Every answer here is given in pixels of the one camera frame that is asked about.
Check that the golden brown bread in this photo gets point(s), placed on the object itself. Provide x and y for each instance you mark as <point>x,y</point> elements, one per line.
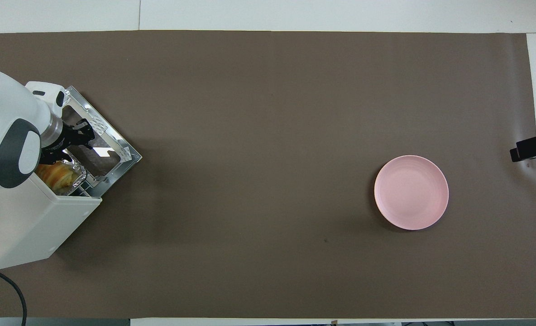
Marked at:
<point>59,175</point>

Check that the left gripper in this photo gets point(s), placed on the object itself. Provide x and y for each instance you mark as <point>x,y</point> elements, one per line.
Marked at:
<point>56,150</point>

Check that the bread on oven tray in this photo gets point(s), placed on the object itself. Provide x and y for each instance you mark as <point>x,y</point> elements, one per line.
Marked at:
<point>80,174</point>

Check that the pink round plate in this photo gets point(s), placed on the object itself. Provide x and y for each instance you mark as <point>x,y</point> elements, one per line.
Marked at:
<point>411,192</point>

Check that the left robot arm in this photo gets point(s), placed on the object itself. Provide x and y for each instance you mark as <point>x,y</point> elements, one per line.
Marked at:
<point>5,113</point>

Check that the white toaster oven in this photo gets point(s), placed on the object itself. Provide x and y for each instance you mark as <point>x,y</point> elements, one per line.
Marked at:
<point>28,226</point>

